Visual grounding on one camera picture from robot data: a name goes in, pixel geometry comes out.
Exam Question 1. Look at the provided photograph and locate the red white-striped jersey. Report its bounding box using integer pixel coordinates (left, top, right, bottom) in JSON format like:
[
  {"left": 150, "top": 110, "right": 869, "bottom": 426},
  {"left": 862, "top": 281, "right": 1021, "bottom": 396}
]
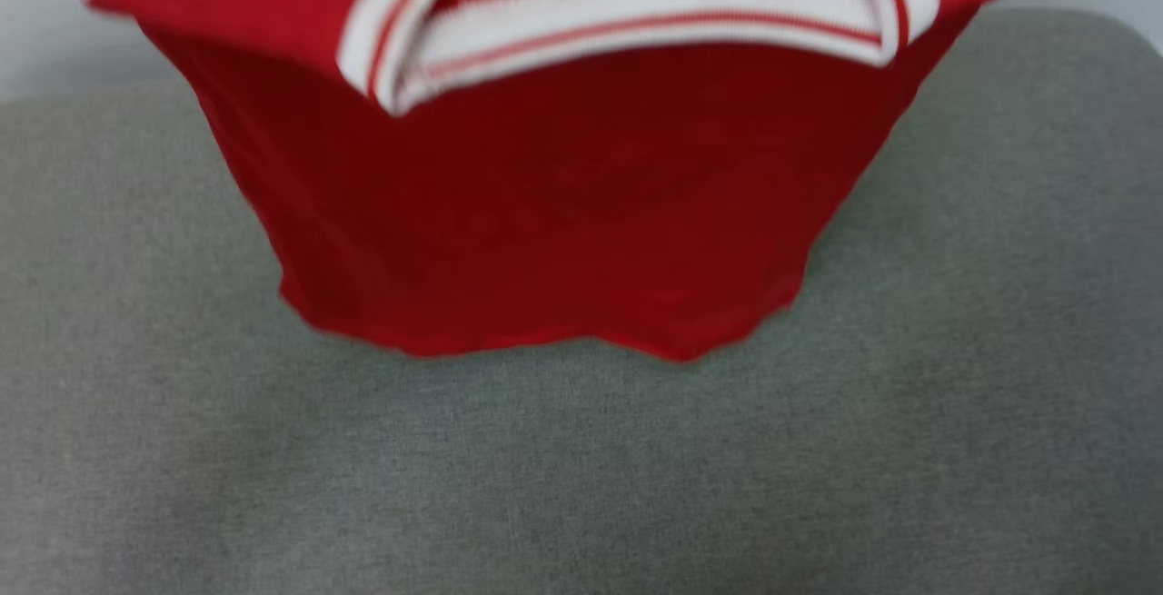
[{"left": 0, "top": 0, "right": 1105, "bottom": 363}]

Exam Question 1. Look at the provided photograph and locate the grey fabric sofa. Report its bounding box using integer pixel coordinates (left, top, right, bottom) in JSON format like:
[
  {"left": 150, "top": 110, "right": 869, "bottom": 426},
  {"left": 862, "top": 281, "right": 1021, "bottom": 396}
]
[{"left": 0, "top": 6, "right": 1163, "bottom": 595}]

